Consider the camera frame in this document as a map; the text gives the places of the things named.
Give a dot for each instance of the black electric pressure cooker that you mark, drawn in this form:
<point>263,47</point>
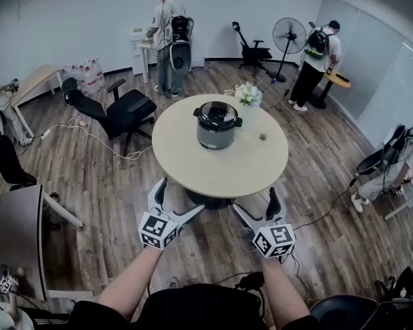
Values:
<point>215,139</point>

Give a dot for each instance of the black waist device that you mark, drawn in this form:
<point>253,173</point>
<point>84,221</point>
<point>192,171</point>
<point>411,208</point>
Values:
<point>250,281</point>

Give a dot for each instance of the white flower bouquet in vase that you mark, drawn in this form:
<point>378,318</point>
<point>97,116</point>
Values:
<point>249,95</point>

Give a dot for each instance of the person's black shirt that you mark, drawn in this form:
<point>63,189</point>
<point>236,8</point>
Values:
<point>192,308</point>

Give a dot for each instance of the black round table base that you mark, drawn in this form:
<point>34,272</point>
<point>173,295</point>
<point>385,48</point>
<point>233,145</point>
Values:
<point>210,203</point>

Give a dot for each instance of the small green plant sprig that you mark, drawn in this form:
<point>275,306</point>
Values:
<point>262,136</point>

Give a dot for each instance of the black and green backpack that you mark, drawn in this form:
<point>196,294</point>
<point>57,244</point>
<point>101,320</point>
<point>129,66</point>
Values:
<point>316,43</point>

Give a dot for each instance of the person's right forearm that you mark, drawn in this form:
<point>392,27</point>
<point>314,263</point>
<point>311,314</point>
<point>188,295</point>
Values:
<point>284,287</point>

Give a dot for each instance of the round yellow table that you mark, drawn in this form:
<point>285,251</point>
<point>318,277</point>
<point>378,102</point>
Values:
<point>340,81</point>

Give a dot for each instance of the person's left forearm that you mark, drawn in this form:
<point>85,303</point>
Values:
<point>130,284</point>

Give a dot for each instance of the grey desk with white legs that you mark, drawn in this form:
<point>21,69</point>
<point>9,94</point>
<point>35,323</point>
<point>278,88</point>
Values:
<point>13,239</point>

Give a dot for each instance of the black cooker lid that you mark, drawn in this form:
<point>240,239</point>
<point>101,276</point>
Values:
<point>217,115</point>

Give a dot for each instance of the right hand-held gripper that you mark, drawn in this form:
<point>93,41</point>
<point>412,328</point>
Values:
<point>275,241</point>

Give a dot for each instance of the group of large water bottles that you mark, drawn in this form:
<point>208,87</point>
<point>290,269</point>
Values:
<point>87,74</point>

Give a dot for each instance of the wooden desk with white legs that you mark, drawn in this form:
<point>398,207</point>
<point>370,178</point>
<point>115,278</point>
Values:
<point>38,79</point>

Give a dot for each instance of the grey and black backpack rig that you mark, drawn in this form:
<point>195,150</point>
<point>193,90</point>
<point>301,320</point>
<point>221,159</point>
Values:
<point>371,163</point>

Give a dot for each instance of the small white table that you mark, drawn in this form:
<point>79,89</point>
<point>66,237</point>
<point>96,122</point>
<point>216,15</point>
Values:
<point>148,46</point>

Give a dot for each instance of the black office chair with armrests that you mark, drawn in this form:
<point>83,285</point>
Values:
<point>130,109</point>

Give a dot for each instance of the black standing fan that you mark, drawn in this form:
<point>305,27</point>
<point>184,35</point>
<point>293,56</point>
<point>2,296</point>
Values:
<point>289,34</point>

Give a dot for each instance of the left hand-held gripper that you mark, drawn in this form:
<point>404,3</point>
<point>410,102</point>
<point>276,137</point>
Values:
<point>158,230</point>

